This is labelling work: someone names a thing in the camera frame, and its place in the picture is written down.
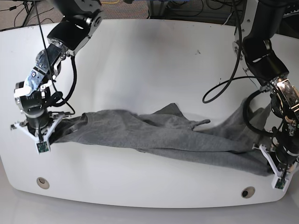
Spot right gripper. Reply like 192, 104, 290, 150
10, 112, 70, 143

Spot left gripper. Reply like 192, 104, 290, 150
252, 143, 299, 180

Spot grey t-shirt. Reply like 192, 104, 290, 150
50, 103, 272, 176

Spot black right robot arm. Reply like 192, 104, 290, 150
11, 0, 102, 144

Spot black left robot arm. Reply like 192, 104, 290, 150
235, 0, 299, 180

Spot red tape rectangle marking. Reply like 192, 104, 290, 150
266, 156, 278, 166

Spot black tripod stand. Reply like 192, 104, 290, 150
21, 0, 35, 27

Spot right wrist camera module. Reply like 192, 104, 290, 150
36, 141, 50, 154

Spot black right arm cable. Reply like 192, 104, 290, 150
32, 0, 78, 115

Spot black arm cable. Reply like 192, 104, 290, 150
32, 0, 78, 115
202, 0, 269, 136

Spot right table cable grommet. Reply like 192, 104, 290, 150
241, 186, 255, 199

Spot table cable grommet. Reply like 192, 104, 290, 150
241, 186, 255, 199
36, 177, 50, 189

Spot left table cable grommet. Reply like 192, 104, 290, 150
36, 177, 50, 189

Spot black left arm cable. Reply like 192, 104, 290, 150
202, 0, 269, 136

